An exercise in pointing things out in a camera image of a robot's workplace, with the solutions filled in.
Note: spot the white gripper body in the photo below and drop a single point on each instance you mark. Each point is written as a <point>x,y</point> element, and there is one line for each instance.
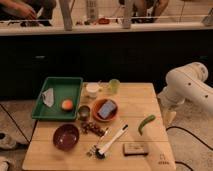
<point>168,116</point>

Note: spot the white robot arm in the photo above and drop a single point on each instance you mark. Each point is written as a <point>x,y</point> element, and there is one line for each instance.
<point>185,82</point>

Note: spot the orange bowl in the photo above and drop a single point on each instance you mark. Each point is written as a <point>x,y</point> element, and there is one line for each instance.
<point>96,106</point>

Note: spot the purple bowl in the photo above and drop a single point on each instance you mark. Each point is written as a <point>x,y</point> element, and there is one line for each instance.
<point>66,137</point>

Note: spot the green chili pepper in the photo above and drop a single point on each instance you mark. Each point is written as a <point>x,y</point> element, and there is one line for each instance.
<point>144,122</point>

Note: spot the blue sponge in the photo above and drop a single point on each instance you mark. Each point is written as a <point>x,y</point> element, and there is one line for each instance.
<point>107,109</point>

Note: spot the green transparent cup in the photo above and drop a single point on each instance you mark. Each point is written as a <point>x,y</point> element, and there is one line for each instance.
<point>114,85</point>

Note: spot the white cup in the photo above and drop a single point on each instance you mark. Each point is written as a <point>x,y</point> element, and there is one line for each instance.
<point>92,89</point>

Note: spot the brown grape bunch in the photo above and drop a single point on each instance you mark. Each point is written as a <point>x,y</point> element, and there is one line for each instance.
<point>93,127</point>

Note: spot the metal fork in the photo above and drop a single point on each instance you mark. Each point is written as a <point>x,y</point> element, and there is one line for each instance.
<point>95,147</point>

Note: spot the orange fruit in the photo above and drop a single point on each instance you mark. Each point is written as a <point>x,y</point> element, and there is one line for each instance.
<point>67,105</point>

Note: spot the green plastic tray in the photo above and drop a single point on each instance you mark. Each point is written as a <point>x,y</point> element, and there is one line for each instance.
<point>64,88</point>

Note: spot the crumpled white cloth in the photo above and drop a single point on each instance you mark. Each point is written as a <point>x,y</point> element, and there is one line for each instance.
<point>48,97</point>

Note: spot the person in background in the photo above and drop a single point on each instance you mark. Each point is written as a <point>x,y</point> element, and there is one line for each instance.
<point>37,11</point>

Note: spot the white handled brush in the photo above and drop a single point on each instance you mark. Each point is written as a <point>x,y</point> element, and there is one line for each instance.
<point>100,152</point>

